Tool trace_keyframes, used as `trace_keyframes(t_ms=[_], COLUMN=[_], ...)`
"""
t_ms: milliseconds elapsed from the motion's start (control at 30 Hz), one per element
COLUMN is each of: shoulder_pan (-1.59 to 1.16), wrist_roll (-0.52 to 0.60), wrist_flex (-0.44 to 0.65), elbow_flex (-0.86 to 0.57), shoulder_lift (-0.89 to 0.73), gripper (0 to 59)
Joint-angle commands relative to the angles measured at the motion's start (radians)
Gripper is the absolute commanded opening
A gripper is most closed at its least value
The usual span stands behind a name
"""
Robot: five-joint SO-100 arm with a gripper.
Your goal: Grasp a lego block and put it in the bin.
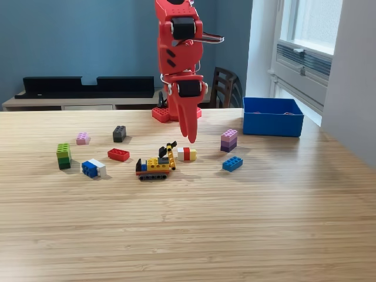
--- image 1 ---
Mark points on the white red yellow brick row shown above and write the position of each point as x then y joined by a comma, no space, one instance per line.
187,154

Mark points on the tan yellow red brick stack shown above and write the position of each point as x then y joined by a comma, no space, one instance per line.
290,113

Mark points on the blue white brick block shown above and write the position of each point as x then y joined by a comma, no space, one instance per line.
92,169

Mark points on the blue plastic bin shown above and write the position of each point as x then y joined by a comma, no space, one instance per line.
271,124

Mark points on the dark wooden chair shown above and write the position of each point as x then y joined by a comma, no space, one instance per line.
223,85

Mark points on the purple brick stack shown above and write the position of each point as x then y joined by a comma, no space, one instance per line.
229,141

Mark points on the yellow toy digger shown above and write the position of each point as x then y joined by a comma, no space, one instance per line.
155,166

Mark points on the blue brick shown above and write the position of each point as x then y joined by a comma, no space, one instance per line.
232,164

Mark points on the dark grey brick stack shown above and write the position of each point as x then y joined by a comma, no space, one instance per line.
119,134

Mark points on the red flat brick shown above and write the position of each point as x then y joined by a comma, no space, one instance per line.
118,155

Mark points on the pink brick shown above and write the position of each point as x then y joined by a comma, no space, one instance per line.
83,138

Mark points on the white window latch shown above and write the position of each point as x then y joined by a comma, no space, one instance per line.
299,50

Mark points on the green brick stack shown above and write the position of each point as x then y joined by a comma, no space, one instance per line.
63,155

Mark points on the grey window vent grille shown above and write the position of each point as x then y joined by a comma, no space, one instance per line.
314,61

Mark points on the pale wooden sideboard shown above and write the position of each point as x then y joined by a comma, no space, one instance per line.
44,102

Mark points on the white window frame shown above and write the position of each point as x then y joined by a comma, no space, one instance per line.
317,47

